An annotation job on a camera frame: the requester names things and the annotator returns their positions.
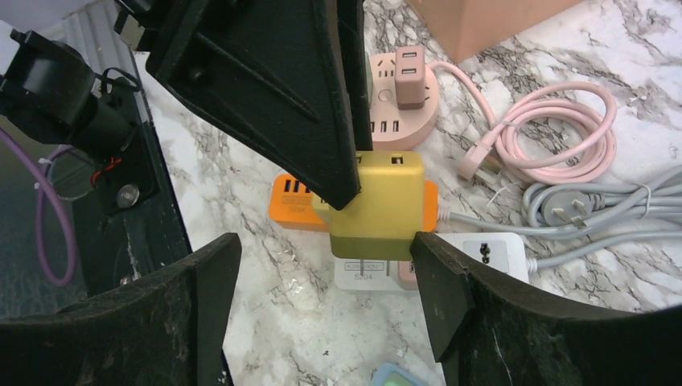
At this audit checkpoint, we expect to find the blue power strip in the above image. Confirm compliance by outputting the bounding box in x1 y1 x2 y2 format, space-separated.
370 363 426 386

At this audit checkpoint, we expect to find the orange mesh file organizer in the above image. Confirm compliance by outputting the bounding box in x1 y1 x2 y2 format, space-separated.
407 0 580 64

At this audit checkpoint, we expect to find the orange power strip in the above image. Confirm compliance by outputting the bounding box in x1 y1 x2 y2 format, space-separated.
269 174 438 232

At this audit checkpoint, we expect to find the yellow adapter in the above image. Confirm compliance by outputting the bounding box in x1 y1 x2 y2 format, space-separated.
327 151 425 261

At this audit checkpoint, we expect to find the grey coiled cable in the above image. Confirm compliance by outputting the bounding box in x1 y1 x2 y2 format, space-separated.
437 165 682 273

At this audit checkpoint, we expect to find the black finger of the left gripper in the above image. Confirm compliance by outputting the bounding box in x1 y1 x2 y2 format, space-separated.
145 1 360 209

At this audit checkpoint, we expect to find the white power strip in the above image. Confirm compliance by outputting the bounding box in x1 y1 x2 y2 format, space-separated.
334 232 529 291

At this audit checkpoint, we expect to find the round pink power strip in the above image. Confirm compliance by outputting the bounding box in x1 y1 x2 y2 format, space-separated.
369 52 440 150

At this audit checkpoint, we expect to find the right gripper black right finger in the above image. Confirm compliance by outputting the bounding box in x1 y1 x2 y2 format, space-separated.
410 232 681 385

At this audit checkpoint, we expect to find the pink plug adapter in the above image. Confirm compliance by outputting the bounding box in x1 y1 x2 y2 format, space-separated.
394 45 425 110
397 261 417 290

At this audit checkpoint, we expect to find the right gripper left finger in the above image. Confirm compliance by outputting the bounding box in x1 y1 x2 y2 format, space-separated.
1 233 242 385

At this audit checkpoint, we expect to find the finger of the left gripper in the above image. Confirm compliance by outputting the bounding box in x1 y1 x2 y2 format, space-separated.
336 0 373 150

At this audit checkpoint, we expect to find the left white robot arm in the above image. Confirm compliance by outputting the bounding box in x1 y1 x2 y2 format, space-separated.
1 1 372 210

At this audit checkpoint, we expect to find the pink coiled cable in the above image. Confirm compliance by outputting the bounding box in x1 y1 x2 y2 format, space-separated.
427 60 619 187

